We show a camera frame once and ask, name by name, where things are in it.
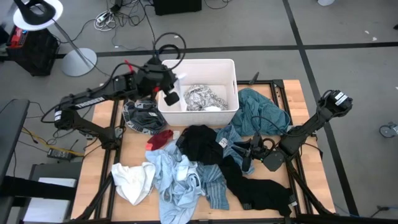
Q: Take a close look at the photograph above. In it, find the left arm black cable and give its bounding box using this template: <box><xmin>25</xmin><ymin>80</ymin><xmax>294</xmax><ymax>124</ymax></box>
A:
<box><xmin>153</xmin><ymin>32</ymin><xmax>187</xmax><ymax>73</ymax></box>

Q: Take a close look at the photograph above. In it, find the white perforated laundry basket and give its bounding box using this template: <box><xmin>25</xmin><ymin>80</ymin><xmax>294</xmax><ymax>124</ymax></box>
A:
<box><xmin>157</xmin><ymin>58</ymin><xmax>239</xmax><ymax>127</ymax></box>

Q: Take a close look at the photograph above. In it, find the white cable bundle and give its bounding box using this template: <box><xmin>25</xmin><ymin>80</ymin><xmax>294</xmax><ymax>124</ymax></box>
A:
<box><xmin>94</xmin><ymin>10</ymin><xmax>116</xmax><ymax>32</ymax></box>

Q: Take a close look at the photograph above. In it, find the red garment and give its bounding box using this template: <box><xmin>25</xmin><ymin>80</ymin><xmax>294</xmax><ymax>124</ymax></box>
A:
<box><xmin>146</xmin><ymin>129</ymin><xmax>174</xmax><ymax>152</ymax></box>

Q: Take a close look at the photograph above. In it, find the yellow cable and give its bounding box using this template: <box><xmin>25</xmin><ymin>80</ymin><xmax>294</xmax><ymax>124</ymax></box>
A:
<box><xmin>21</xmin><ymin>126</ymin><xmax>85</xmax><ymax>157</ymax></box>

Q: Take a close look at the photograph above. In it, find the pale blue geometric-print shirt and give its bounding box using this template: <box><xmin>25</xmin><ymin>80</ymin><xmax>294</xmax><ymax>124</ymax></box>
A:
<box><xmin>145</xmin><ymin>141</ymin><xmax>206</xmax><ymax>224</ymax></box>

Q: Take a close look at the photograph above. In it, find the black box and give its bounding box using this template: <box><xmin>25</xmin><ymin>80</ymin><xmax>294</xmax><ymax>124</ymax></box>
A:
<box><xmin>153</xmin><ymin>0</ymin><xmax>202</xmax><ymax>16</ymax></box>

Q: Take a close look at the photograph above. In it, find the large black garment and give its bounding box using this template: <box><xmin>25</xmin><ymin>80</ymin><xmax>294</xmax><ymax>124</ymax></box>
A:
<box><xmin>219</xmin><ymin>154</ymin><xmax>298</xmax><ymax>218</ymax></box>

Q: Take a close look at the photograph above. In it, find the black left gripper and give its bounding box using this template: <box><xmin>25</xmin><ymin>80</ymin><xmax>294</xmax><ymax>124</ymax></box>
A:
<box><xmin>136</xmin><ymin>57</ymin><xmax>182</xmax><ymax>98</ymax></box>

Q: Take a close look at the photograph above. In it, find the black and white patterned garment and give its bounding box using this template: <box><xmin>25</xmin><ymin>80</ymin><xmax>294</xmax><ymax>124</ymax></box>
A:
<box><xmin>183</xmin><ymin>84</ymin><xmax>229</xmax><ymax>112</ymax></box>

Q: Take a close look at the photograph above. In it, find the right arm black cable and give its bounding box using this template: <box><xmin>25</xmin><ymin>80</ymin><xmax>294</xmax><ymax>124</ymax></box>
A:
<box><xmin>250</xmin><ymin>114</ymin><xmax>290</xmax><ymax>147</ymax></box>

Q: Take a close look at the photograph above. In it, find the black aluminium table frame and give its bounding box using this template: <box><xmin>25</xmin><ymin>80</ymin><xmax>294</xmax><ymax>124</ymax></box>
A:
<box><xmin>71</xmin><ymin>72</ymin><xmax>336</xmax><ymax>224</ymax></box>

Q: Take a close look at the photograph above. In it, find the black crate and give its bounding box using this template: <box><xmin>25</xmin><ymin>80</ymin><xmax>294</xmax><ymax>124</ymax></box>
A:
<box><xmin>6</xmin><ymin>26</ymin><xmax>60</xmax><ymax>77</ymax></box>

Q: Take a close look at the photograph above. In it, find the grey cart with white panel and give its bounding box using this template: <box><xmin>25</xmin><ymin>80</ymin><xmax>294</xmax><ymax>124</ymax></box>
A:
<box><xmin>0</xmin><ymin>161</ymin><xmax>82</xmax><ymax>224</ymax></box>

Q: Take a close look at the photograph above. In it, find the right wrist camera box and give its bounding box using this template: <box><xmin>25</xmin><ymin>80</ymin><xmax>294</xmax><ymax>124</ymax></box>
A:
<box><xmin>263</xmin><ymin>150</ymin><xmax>285</xmax><ymax>172</ymax></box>

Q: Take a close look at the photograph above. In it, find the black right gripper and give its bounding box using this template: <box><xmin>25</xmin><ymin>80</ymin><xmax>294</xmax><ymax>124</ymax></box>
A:
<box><xmin>233</xmin><ymin>134</ymin><xmax>276</xmax><ymax>172</ymax></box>

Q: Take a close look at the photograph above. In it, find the blue striped woven shirt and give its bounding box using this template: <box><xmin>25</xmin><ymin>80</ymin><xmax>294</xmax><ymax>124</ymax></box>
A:
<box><xmin>197</xmin><ymin>161</ymin><xmax>230</xmax><ymax>211</ymax></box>

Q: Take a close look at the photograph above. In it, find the blue shirt with white tag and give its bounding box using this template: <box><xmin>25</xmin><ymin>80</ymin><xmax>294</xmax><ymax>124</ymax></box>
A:
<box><xmin>215</xmin><ymin>124</ymin><xmax>255</xmax><ymax>175</ymax></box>

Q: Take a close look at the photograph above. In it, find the grey caster wheel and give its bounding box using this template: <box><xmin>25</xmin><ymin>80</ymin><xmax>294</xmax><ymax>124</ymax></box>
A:
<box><xmin>379</xmin><ymin>123</ymin><xmax>398</xmax><ymax>138</ymax></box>

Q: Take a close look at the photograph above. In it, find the black cable tangle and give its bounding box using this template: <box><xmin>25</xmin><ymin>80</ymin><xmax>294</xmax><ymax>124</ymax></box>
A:
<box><xmin>105</xmin><ymin>0</ymin><xmax>158</xmax><ymax>50</ymax></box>

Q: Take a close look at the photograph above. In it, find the grey underwear with printed waistband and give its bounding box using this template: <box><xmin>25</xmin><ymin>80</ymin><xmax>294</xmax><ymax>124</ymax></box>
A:
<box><xmin>122</xmin><ymin>100</ymin><xmax>168</xmax><ymax>135</ymax></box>

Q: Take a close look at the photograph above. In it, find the teal dotted shirt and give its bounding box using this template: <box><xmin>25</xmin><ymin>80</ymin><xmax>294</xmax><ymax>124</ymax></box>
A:
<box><xmin>229</xmin><ymin>88</ymin><xmax>292</xmax><ymax>137</ymax></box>

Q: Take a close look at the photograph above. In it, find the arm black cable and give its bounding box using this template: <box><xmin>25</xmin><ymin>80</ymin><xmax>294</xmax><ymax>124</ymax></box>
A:
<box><xmin>153</xmin><ymin>32</ymin><xmax>187</xmax><ymax>73</ymax></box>
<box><xmin>250</xmin><ymin>114</ymin><xmax>290</xmax><ymax>147</ymax></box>

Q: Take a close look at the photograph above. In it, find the white floor stand with disc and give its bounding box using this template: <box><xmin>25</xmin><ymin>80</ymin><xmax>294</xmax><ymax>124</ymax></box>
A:
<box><xmin>12</xmin><ymin>0</ymin><xmax>98</xmax><ymax>77</ymax></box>

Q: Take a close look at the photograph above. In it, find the red case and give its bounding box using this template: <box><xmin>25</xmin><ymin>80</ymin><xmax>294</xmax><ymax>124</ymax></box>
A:
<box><xmin>9</xmin><ymin>27</ymin><xmax>27</xmax><ymax>48</ymax></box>

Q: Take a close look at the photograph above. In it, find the black power adapter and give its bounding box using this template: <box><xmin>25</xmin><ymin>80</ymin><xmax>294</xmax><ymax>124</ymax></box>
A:
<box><xmin>47</xmin><ymin>147</ymin><xmax>74</xmax><ymax>162</ymax></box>

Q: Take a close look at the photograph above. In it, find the black coiled cable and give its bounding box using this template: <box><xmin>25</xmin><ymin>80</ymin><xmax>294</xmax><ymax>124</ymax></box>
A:
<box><xmin>157</xmin><ymin>44</ymin><xmax>181</xmax><ymax>63</ymax></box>

